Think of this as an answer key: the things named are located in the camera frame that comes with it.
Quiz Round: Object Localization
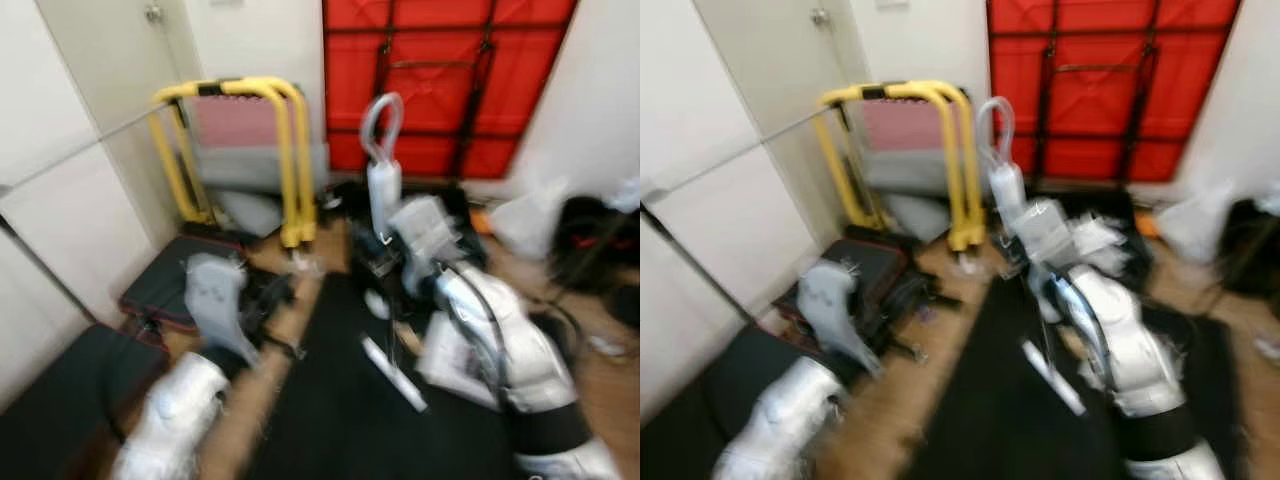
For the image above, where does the black floor mat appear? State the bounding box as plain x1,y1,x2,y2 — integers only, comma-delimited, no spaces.
245,272,526,480
905,275,1241,480

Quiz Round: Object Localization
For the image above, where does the black cushion pad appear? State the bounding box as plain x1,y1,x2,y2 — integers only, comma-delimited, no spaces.
118,233,256,333
790,238,906,321

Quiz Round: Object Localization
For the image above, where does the black storage box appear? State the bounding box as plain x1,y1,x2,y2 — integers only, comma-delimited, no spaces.
1030,185,1151,246
328,178,483,251

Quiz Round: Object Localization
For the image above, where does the light grey cushion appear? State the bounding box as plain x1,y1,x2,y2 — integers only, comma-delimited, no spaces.
880,193,956,241
212,190,288,239

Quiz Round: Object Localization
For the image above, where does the grey foam mat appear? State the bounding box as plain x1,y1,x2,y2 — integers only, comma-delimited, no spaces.
192,143,331,196
865,148,966,196

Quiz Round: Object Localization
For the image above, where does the white plastic bag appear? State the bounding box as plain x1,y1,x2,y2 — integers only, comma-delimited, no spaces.
488,178,569,263
1155,185,1236,266

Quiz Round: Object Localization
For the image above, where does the pink foam mat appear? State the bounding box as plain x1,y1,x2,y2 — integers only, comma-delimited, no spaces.
190,97,286,151
862,100,951,153

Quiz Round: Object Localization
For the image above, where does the black dumbbell weight set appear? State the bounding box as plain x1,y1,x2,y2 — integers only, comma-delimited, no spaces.
548,195,641,293
1218,198,1280,298

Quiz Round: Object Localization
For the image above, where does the silver pole with black grip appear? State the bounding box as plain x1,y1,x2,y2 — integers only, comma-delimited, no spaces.
0,100,191,198
640,105,839,201

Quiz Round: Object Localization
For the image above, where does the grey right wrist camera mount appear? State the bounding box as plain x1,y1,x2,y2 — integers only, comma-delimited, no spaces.
1013,198,1089,269
388,193,469,273

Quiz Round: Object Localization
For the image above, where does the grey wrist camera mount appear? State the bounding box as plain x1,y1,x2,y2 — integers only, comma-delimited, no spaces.
183,253,253,369
1013,198,1089,269
388,193,469,273
798,260,883,379

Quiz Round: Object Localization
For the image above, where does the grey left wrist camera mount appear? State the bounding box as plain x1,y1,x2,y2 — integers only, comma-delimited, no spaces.
798,260,883,379
183,253,253,369

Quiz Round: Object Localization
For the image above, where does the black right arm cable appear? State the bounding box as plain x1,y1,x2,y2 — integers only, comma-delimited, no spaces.
1055,270,1121,396
438,262,513,396

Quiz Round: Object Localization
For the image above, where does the yellow metal frame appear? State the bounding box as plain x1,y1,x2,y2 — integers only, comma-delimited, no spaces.
148,76,321,253
815,78,989,253

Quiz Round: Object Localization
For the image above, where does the red folding table black frame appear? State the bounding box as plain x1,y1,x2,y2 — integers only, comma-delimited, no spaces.
985,0,1243,185
320,0,581,183

